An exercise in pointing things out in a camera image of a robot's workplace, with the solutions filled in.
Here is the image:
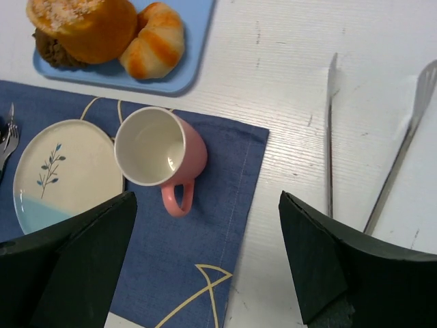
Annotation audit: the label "white plate with leaf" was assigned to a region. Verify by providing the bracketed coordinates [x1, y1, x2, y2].
[13, 120, 124, 234]

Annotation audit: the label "metal serving tongs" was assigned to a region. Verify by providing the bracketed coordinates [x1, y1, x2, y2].
[324, 53, 436, 235]

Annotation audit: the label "pink ceramic mug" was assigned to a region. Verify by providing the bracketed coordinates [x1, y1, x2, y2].
[114, 107, 208, 217]

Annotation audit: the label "orange sugared muffin bread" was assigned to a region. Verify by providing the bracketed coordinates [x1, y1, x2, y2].
[26, 0, 137, 64]

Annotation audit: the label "light blue tray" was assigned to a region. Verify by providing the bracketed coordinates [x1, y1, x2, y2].
[33, 0, 215, 95]

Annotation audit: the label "fork with teal handle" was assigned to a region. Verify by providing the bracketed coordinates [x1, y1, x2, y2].
[1, 123, 20, 172]

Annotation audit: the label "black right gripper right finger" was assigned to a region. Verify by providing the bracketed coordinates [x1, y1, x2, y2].
[279, 192, 436, 327]

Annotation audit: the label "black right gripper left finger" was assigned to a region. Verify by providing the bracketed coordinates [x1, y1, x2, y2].
[1, 192, 137, 327]

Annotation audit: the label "blue cloth placemat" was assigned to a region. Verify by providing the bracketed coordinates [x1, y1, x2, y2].
[1, 81, 269, 327]

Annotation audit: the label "white orange croissant roll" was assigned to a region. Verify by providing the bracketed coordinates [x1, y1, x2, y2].
[119, 2, 185, 79]

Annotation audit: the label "brown chocolate bread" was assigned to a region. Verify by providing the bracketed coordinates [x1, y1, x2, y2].
[32, 28, 88, 68]

